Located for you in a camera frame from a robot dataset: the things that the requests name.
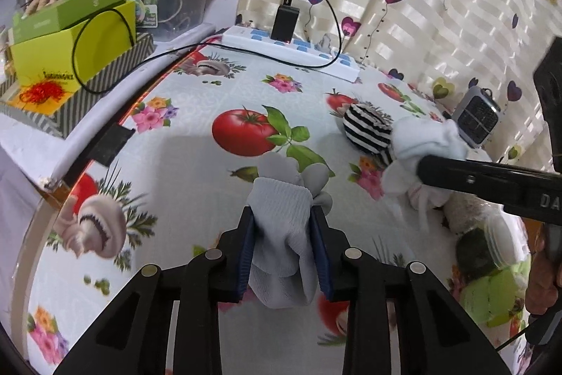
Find long black cable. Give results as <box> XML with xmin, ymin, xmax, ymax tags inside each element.
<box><xmin>72</xmin><ymin>8</ymin><xmax>224</xmax><ymax>95</ymax></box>

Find green towel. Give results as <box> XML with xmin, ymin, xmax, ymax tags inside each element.
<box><xmin>457</xmin><ymin>261</ymin><xmax>528</xmax><ymax>328</ymax></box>

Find person's right hand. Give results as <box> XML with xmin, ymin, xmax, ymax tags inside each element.
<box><xmin>526</xmin><ymin>252</ymin><xmax>555</xmax><ymax>314</ymax></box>

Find black white striped sock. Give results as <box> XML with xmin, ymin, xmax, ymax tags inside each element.
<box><xmin>342</xmin><ymin>103</ymin><xmax>395</xmax><ymax>166</ymax></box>

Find light grey socks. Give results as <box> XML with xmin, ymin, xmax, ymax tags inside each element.
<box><xmin>247</xmin><ymin>153</ymin><xmax>334</xmax><ymax>310</ymax></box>

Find black charger adapter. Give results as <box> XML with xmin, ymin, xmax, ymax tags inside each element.
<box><xmin>271</xmin><ymin>5</ymin><xmax>300</xmax><ymax>43</ymax></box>

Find printed tablecloth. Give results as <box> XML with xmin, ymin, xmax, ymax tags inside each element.
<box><xmin>22</xmin><ymin>37</ymin><xmax>532</xmax><ymax>375</ymax></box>

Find flat green box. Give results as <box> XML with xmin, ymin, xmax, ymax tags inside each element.
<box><xmin>12</xmin><ymin>0</ymin><xmax>128</xmax><ymax>44</ymax></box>

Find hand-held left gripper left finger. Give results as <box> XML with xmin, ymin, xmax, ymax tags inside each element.
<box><xmin>55</xmin><ymin>206</ymin><xmax>255</xmax><ymax>375</ymax></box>

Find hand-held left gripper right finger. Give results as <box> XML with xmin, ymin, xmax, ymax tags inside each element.
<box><xmin>308</xmin><ymin>206</ymin><xmax>512</xmax><ymax>375</ymax></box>

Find black charger cable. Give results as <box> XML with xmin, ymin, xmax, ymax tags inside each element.
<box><xmin>283</xmin><ymin>0</ymin><xmax>343</xmax><ymax>68</ymax></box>

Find white power strip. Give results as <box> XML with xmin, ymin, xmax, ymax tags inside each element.
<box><xmin>222</xmin><ymin>26</ymin><xmax>361</xmax><ymax>82</ymax></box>

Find black tag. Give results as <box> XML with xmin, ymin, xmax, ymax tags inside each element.
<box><xmin>90</xmin><ymin>127</ymin><xmax>135</xmax><ymax>165</ymax></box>

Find lime green box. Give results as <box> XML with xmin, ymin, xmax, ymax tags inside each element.
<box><xmin>9</xmin><ymin>1</ymin><xmax>138</xmax><ymax>86</ymax></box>

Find clear plastic container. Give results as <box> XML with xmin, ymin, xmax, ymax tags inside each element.
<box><xmin>443</xmin><ymin>195</ymin><xmax>528</xmax><ymax>266</ymax></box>

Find chevron patterned tray box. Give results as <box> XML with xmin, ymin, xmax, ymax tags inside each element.
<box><xmin>0</xmin><ymin>33</ymin><xmax>155</xmax><ymax>138</ymax></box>

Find clear plastic bin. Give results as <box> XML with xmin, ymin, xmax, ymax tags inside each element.
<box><xmin>127</xmin><ymin>0</ymin><xmax>220</xmax><ymax>43</ymax></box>

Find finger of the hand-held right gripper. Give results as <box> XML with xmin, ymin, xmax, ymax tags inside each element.
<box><xmin>416</xmin><ymin>155</ymin><xmax>528</xmax><ymax>215</ymax></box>

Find small grey fan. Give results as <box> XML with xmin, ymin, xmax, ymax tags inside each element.
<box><xmin>452</xmin><ymin>87</ymin><xmax>502</xmax><ymax>147</ymax></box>

